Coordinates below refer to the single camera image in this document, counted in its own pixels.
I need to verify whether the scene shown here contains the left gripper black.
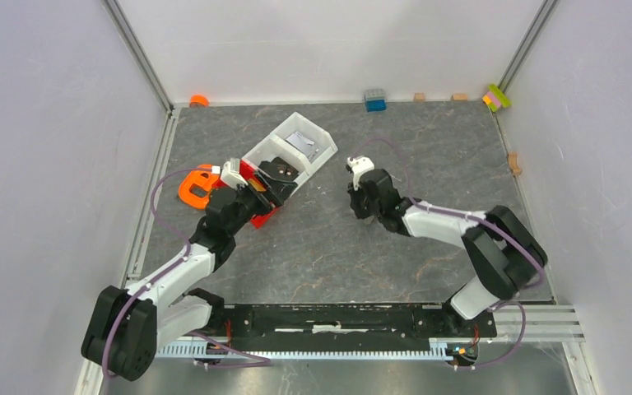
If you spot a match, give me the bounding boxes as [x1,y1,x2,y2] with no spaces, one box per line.
[227,170,297,235]

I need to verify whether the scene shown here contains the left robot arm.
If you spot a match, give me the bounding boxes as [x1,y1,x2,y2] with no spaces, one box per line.
[81,157,302,381]

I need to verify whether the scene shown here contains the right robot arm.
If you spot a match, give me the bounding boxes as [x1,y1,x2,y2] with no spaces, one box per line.
[347,168,548,336]

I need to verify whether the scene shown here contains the silver card in bin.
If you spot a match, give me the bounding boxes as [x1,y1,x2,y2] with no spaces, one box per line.
[286,131,319,161]

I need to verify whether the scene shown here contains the white plastic bin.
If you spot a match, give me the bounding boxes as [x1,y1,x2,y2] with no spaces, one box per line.
[242,112,338,190]

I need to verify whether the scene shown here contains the red plastic bin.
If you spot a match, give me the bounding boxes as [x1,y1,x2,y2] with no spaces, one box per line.
[214,159,276,229]

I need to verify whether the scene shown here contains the orange tape dispenser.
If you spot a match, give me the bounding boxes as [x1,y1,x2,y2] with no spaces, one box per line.
[178,165,221,210]

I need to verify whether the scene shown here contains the blue toy brick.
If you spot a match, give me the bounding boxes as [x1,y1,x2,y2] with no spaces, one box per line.
[363,88,387,113]

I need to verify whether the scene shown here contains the orange round piece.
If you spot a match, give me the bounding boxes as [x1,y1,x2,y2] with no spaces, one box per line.
[188,95,209,107]

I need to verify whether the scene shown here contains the curved wooden piece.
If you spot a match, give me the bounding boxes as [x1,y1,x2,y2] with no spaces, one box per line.
[507,151,523,177]

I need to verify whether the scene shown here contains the green pink toy bricks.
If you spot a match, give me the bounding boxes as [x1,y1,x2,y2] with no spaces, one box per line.
[481,84,512,113]

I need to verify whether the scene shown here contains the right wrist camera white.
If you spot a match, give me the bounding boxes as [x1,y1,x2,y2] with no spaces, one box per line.
[346,156,375,190]

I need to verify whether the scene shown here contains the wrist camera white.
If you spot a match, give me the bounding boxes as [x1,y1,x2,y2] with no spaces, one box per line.
[220,158,248,190]
[346,156,375,190]

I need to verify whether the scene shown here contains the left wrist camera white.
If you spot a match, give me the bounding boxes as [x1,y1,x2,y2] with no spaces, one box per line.
[220,158,248,190]

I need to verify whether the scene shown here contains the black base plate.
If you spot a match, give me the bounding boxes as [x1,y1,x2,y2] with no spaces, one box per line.
[201,303,497,352]

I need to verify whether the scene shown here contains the slotted cable duct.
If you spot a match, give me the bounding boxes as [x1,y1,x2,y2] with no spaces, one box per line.
[156,340,452,361]

